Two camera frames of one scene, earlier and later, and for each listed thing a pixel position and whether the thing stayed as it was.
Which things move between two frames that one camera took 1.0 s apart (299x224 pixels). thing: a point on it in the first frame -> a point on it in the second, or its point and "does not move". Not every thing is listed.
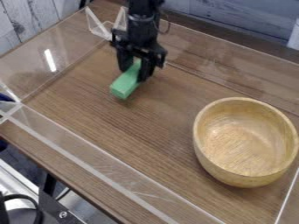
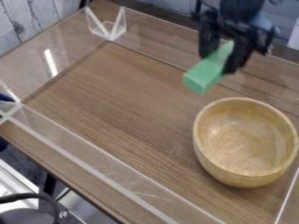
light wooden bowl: [246, 141] does not move
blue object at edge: [4, 97] does not move
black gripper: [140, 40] -> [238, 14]
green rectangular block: [127, 80] -> [200, 77]
